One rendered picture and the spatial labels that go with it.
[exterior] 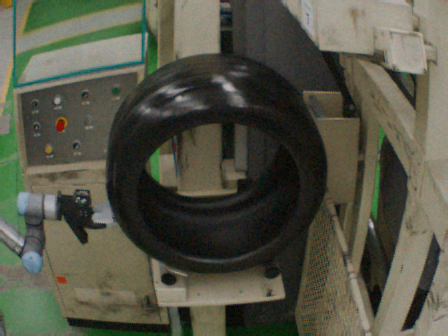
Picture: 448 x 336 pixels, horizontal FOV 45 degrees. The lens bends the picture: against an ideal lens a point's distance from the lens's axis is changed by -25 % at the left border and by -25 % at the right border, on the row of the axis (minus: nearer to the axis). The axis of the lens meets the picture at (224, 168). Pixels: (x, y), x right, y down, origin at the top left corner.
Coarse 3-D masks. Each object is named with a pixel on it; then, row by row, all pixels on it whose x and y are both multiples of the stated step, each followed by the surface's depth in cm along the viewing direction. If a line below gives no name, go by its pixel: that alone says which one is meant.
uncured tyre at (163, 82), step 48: (144, 96) 160; (192, 96) 153; (240, 96) 154; (288, 96) 160; (144, 144) 156; (288, 144) 159; (144, 192) 193; (240, 192) 199; (288, 192) 193; (144, 240) 169; (192, 240) 192; (240, 240) 192; (288, 240) 174
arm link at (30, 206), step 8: (24, 200) 170; (32, 200) 171; (40, 200) 172; (24, 208) 170; (32, 208) 171; (40, 208) 171; (24, 216) 173; (32, 216) 172; (40, 216) 172; (32, 224) 173
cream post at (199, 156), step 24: (192, 0) 175; (216, 0) 176; (192, 24) 180; (216, 24) 181; (192, 48) 184; (216, 48) 185; (192, 144) 200; (216, 144) 201; (192, 168) 204; (216, 168) 205; (192, 312) 236; (216, 312) 237
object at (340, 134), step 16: (304, 96) 209; (320, 96) 209; (336, 96) 209; (320, 112) 197; (336, 112) 212; (320, 128) 193; (336, 128) 194; (352, 128) 194; (336, 144) 197; (352, 144) 197; (336, 160) 199; (352, 160) 200; (336, 176) 202; (352, 176) 203; (336, 192) 205; (352, 192) 206
